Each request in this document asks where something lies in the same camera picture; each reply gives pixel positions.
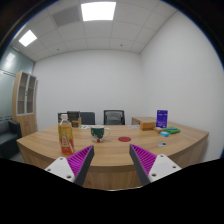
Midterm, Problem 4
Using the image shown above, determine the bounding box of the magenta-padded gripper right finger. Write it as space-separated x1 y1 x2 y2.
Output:
129 143 182 186

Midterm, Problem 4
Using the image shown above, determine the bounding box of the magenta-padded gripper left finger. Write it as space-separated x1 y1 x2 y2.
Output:
44 144 95 187

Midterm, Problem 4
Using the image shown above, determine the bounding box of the orange-label drink bottle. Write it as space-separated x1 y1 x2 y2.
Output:
58 113 75 156

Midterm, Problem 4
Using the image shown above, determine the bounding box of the small tan box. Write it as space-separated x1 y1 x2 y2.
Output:
153 126 167 134

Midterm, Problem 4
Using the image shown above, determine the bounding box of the green packet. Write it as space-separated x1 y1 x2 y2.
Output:
164 126 181 135

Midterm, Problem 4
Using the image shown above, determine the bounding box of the orange cardboard box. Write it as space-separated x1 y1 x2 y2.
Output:
139 120 157 131

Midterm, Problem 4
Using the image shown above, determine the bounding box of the purple standing box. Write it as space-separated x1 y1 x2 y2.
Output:
155 109 169 129

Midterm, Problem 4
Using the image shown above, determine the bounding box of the flat round red coaster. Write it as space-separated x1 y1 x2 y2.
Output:
117 136 132 143

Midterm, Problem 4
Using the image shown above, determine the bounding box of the green and white mug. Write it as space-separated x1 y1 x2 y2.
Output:
90 125 111 144

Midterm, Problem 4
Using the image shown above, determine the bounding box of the wooden side desk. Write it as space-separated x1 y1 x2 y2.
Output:
131 116 158 126

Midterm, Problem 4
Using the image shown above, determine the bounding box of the wooden shelf cabinet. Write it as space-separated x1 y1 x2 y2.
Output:
11 70 38 138

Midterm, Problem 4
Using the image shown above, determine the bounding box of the dark solid-back office chair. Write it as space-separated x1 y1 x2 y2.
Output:
79 111 96 126

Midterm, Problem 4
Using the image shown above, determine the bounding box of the black sofa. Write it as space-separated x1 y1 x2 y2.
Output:
0 119 23 159

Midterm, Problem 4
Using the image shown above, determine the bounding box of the black mesh-back office chair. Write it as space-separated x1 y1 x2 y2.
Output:
103 109 126 126

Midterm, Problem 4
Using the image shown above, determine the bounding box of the small ceiling light panel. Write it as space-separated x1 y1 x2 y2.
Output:
18 29 38 48

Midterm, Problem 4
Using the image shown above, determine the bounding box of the ceiling air vent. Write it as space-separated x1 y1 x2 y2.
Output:
52 5 81 28

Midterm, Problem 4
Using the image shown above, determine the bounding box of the large ceiling light panel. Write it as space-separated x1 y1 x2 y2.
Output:
80 1 117 22

